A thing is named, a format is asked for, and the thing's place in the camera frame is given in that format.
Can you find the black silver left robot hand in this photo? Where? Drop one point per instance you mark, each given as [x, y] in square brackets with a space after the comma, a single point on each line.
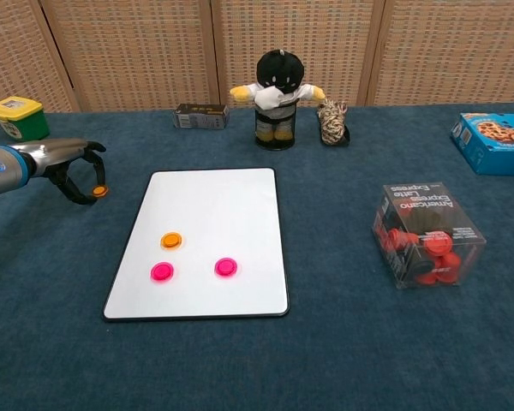
[55, 152]

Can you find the orange round magnet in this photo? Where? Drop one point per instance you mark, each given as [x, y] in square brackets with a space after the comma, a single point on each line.
[100, 192]
[171, 240]

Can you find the pink round magnet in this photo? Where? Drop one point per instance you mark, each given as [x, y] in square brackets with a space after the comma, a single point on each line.
[163, 272]
[226, 267]

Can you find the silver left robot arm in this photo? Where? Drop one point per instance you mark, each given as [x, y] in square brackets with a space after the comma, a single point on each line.
[2, 171]

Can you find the yellow lid green container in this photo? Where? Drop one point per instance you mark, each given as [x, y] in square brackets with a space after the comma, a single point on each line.
[19, 120]

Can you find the woven bamboo folding screen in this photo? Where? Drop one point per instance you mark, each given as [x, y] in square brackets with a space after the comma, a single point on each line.
[133, 51]

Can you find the small black cardboard box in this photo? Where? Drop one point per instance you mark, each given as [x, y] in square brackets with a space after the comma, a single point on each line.
[201, 116]

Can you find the white magnetic board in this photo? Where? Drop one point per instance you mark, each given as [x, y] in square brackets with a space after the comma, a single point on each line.
[231, 205]

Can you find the black mesh pen holder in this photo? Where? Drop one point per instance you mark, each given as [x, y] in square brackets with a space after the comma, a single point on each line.
[274, 146]

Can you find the black head plush doll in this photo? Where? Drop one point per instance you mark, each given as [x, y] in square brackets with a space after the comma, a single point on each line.
[279, 73]

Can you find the blue carpet tablecloth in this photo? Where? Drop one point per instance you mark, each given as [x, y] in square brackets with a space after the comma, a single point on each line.
[325, 351]

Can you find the clear coffee capsule box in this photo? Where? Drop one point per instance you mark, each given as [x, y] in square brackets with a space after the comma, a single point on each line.
[428, 235]

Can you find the blue cookie box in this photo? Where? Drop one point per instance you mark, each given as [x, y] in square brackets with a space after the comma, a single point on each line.
[492, 145]

